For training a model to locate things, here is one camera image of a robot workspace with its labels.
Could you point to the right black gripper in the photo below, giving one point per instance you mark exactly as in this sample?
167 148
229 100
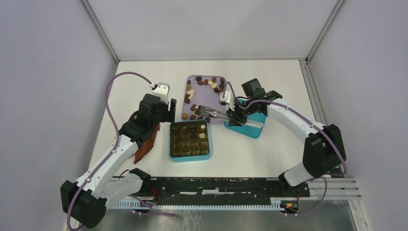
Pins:
235 119

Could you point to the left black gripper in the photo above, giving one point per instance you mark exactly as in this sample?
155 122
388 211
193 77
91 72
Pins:
169 116

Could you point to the teal chocolate box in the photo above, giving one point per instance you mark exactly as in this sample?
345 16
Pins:
185 144

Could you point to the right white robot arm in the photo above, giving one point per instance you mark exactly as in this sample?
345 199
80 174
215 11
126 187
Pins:
323 144

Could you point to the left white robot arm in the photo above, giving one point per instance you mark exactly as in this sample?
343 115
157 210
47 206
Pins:
86 200

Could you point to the purple chocolate tray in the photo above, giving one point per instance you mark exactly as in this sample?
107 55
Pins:
201 90

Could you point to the teal box lid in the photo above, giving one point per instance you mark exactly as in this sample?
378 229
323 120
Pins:
249 131

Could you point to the brown cloth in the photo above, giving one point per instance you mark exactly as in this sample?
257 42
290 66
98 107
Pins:
146 147

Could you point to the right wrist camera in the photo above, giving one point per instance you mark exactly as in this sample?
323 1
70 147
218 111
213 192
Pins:
227 99

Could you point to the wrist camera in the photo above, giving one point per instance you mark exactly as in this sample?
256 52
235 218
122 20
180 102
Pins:
227 99
161 90

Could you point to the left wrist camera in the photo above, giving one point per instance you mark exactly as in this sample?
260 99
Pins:
161 90

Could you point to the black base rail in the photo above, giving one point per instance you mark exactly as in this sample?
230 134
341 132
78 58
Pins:
218 191

